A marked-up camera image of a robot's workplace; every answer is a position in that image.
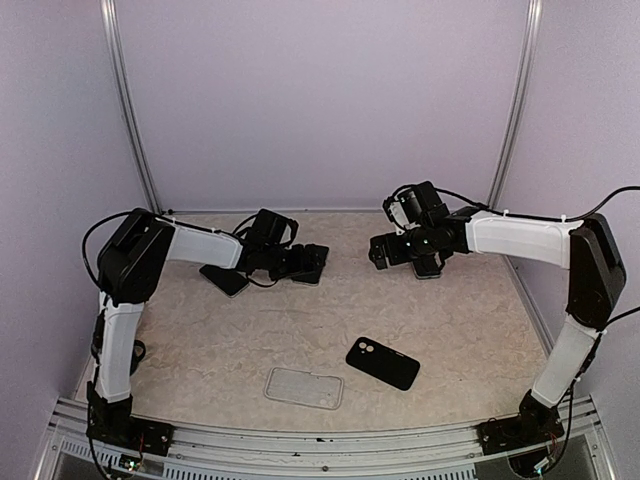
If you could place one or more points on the left aluminium frame post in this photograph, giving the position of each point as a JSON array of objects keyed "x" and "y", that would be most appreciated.
[{"x": 114, "y": 42}]

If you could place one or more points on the black phone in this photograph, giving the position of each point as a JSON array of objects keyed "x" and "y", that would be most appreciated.
[
  {"x": 230, "y": 282},
  {"x": 314, "y": 259}
]

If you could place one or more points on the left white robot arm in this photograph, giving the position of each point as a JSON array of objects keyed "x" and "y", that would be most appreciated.
[{"x": 128, "y": 270}]

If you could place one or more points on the aluminium frame post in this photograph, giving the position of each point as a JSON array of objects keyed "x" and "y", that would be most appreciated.
[
  {"x": 518, "y": 102},
  {"x": 114, "y": 42}
]

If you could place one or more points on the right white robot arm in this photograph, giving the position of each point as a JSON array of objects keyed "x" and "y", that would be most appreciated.
[{"x": 426, "y": 233}]

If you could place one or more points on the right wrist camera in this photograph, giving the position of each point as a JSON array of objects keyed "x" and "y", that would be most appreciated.
[{"x": 414, "y": 205}]

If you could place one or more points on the clear plain phone case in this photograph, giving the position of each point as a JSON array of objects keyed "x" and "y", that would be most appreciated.
[{"x": 304, "y": 388}]

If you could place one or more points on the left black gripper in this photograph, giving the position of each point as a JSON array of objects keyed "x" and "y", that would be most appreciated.
[{"x": 277, "y": 275}]

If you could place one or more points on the right aluminium frame post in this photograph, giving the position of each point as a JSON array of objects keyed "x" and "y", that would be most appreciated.
[{"x": 518, "y": 102}]

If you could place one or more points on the dark green mug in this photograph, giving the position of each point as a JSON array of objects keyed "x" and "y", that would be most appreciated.
[{"x": 138, "y": 354}]

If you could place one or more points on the front aluminium rail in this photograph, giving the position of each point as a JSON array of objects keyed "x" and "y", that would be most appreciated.
[{"x": 194, "y": 451}]

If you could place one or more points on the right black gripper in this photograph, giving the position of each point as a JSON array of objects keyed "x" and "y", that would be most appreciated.
[{"x": 377, "y": 246}]

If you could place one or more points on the black phone case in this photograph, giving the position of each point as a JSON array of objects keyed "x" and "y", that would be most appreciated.
[{"x": 383, "y": 363}]

